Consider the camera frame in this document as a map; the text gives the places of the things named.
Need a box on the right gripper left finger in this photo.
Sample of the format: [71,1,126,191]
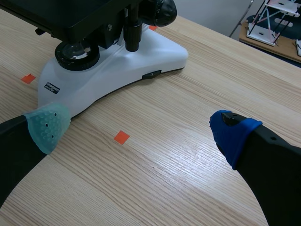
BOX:
[0,102,72,208]

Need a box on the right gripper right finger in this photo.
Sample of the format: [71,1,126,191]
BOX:
[208,110,301,226]

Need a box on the white and black microscope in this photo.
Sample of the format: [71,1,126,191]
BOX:
[0,0,189,118]

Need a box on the white shelf model with rods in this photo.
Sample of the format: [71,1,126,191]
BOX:
[246,0,299,47]

